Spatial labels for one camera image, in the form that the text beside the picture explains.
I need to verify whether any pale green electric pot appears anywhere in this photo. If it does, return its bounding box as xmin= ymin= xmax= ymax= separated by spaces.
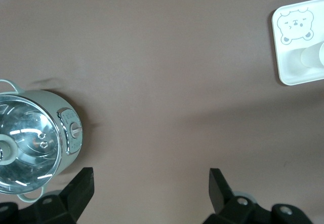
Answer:
xmin=0 ymin=79 xmax=84 ymax=204

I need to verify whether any white bear print tray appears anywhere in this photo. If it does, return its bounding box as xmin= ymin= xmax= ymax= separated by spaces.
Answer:
xmin=271 ymin=0 xmax=324 ymax=87

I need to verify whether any white plastic cup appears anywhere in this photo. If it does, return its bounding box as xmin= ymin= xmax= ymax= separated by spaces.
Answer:
xmin=300 ymin=41 xmax=324 ymax=69

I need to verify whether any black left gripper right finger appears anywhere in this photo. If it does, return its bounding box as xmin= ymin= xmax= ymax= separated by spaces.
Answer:
xmin=202 ymin=168 xmax=313 ymax=224

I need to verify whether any brown table cover mat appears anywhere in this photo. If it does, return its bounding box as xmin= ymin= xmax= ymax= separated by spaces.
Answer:
xmin=0 ymin=0 xmax=324 ymax=224

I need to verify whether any glass pot lid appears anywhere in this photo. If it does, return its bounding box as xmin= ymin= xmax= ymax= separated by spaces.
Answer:
xmin=0 ymin=94 xmax=63 ymax=194

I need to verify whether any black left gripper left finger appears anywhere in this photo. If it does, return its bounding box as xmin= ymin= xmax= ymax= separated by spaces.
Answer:
xmin=0 ymin=167 xmax=95 ymax=224

